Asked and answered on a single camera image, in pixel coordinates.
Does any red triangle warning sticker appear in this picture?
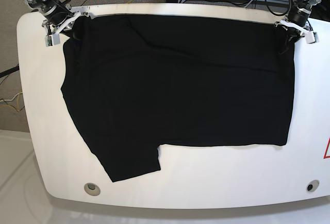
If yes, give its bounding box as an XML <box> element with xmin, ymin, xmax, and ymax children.
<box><xmin>324</xmin><ymin>139</ymin><xmax>330</xmax><ymax>159</ymax></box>

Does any yellow floor cable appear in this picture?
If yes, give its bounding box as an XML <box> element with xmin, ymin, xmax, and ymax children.
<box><xmin>0</xmin><ymin>92</ymin><xmax>24</xmax><ymax>112</ymax></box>

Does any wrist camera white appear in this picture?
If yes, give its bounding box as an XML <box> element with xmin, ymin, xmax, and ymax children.
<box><xmin>45</xmin><ymin>33</ymin><xmax>60</xmax><ymax>47</ymax></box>
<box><xmin>305</xmin><ymin>31</ymin><xmax>319</xmax><ymax>44</ymax></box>

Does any round table grommet left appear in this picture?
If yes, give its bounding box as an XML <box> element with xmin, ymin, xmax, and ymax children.
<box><xmin>84</xmin><ymin>183</ymin><xmax>101</xmax><ymax>196</ymax></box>

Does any round table grommet right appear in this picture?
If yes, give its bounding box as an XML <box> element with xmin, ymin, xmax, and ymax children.
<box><xmin>306</xmin><ymin>180</ymin><xmax>320</xmax><ymax>192</ymax></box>

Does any round table grommet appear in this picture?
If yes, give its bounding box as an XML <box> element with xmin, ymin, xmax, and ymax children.
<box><xmin>306</xmin><ymin>180</ymin><xmax>320</xmax><ymax>192</ymax></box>
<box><xmin>84</xmin><ymin>183</ymin><xmax>101</xmax><ymax>196</ymax></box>

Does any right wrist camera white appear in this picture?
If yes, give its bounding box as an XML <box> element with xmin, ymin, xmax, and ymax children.
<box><xmin>45</xmin><ymin>33</ymin><xmax>60</xmax><ymax>47</ymax></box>

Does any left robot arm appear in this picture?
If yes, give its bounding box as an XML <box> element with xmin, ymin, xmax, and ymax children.
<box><xmin>264</xmin><ymin>0</ymin><xmax>322</xmax><ymax>54</ymax></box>

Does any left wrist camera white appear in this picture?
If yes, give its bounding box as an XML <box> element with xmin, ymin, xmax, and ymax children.
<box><xmin>305</xmin><ymin>31</ymin><xmax>319</xmax><ymax>44</ymax></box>

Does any black T-shirt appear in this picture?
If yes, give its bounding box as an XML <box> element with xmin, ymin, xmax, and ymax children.
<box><xmin>61</xmin><ymin>15</ymin><xmax>295</xmax><ymax>182</ymax></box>

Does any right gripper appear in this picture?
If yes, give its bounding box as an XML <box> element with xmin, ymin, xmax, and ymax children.
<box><xmin>41</xmin><ymin>5</ymin><xmax>91</xmax><ymax>41</ymax></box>

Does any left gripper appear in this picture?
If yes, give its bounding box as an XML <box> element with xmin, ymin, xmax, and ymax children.
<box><xmin>275</xmin><ymin>6</ymin><xmax>313</xmax><ymax>54</ymax></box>

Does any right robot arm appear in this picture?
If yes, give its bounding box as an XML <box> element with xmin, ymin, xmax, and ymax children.
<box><xmin>24</xmin><ymin>0</ymin><xmax>89</xmax><ymax>47</ymax></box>

